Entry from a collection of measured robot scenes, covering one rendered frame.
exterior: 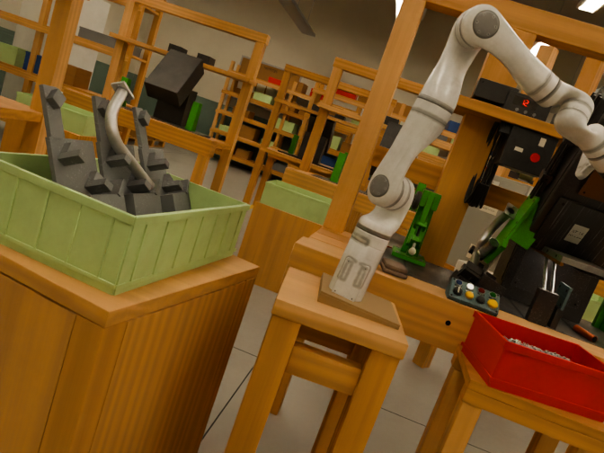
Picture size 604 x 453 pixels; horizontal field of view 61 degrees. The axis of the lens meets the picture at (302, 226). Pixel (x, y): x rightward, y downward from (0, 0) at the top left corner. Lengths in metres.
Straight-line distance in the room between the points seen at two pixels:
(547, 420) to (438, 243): 0.97
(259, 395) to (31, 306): 0.53
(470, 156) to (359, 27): 10.21
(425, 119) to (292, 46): 11.16
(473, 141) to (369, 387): 1.21
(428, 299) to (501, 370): 0.35
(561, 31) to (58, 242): 1.87
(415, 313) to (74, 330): 0.95
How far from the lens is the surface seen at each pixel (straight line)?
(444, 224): 2.17
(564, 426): 1.43
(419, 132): 1.25
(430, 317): 1.61
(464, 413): 1.39
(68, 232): 1.16
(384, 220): 1.29
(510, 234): 1.82
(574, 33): 2.29
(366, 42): 12.16
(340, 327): 1.20
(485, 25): 1.28
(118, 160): 1.41
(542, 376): 1.40
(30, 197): 1.21
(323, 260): 1.58
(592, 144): 1.43
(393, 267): 1.61
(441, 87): 1.27
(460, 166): 2.16
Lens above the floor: 1.22
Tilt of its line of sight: 10 degrees down
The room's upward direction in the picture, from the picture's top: 19 degrees clockwise
